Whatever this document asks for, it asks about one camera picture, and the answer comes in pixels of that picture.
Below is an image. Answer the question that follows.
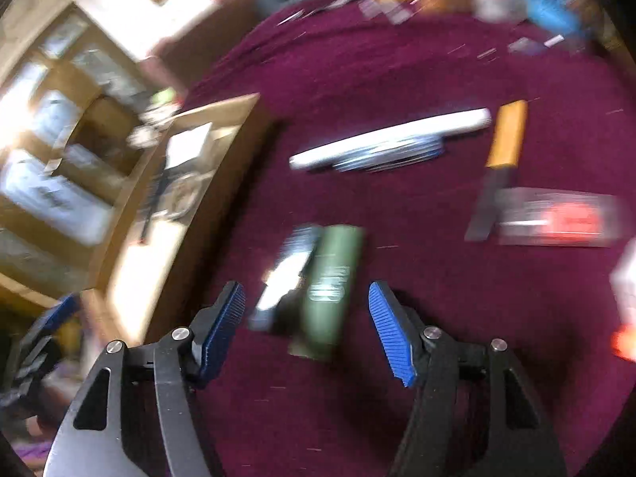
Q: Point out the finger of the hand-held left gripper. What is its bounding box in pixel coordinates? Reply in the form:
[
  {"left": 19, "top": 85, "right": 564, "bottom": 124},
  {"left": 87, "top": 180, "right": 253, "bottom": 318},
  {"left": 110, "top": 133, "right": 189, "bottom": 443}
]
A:
[{"left": 27, "top": 292, "right": 83, "bottom": 341}]

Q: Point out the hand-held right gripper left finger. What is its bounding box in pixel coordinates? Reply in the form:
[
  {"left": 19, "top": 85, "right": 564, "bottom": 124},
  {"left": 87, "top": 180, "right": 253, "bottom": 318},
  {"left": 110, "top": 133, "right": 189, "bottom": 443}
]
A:
[{"left": 44, "top": 281, "right": 246, "bottom": 477}]

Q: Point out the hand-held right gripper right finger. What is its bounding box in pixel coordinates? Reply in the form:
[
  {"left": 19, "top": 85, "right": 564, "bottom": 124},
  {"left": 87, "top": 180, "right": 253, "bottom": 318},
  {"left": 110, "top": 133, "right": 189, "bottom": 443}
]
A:
[{"left": 368, "top": 281, "right": 567, "bottom": 477}]

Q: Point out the green lighter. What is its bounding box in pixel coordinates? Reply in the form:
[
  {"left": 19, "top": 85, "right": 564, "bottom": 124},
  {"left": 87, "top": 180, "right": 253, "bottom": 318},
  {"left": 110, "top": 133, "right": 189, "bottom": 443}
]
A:
[{"left": 291, "top": 225, "right": 367, "bottom": 361}]

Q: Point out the cardboard box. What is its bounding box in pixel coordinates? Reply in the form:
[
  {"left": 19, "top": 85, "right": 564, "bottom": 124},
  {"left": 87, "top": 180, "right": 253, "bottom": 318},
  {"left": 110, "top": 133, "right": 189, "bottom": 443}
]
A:
[{"left": 82, "top": 93, "right": 264, "bottom": 343}]

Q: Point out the thick black marker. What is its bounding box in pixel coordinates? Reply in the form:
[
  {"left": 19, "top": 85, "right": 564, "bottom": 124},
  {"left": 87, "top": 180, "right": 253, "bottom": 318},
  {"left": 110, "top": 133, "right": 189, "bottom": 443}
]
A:
[{"left": 142, "top": 166, "right": 172, "bottom": 239}]

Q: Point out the white card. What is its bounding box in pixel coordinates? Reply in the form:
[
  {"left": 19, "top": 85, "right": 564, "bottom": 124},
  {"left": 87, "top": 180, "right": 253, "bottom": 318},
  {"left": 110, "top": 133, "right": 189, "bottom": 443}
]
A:
[{"left": 164, "top": 124, "right": 212, "bottom": 170}]

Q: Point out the wooden glass door cabinet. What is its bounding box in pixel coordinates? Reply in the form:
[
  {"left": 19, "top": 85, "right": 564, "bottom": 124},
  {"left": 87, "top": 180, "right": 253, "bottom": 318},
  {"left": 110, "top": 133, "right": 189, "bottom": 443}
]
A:
[{"left": 0, "top": 2, "right": 150, "bottom": 309}]

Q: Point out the clear blue pen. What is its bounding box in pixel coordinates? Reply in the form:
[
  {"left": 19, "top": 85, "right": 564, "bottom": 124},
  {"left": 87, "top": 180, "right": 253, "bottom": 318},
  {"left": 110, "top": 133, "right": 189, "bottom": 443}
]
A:
[{"left": 333, "top": 134, "right": 445, "bottom": 174}]

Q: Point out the white tube pen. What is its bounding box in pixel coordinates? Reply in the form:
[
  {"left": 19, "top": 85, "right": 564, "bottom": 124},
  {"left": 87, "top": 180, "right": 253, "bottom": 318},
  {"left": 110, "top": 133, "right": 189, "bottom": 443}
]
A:
[{"left": 289, "top": 108, "right": 493, "bottom": 171}]

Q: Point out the black marker with red end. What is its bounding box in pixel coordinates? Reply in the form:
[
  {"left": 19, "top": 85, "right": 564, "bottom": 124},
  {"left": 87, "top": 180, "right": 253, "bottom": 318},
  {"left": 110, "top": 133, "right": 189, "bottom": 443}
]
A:
[{"left": 499, "top": 188, "right": 624, "bottom": 248}]

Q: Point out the yellow and black pen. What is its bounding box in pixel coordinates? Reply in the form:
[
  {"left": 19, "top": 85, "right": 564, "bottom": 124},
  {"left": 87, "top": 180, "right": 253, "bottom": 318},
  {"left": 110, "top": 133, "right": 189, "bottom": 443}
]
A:
[{"left": 464, "top": 100, "right": 528, "bottom": 243}]

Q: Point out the green toy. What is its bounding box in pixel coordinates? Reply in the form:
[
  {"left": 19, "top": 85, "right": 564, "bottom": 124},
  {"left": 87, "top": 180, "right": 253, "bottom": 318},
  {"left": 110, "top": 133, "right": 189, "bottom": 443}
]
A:
[{"left": 149, "top": 87, "right": 182, "bottom": 110}]

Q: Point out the small orange white toy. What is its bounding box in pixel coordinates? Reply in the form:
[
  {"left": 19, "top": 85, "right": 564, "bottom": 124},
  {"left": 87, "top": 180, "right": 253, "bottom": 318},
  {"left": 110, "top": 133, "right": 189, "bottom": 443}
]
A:
[{"left": 613, "top": 330, "right": 636, "bottom": 359}]

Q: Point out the maroon tablecloth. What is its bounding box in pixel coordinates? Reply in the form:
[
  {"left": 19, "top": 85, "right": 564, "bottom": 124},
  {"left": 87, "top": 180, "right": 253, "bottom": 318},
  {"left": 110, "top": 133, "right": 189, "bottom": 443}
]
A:
[{"left": 164, "top": 0, "right": 636, "bottom": 477}]

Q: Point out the brown upholstered chair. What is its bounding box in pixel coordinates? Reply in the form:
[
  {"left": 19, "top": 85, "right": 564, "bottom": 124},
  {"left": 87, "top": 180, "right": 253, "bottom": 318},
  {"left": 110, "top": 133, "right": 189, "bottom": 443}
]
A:
[{"left": 144, "top": 0, "right": 259, "bottom": 97}]

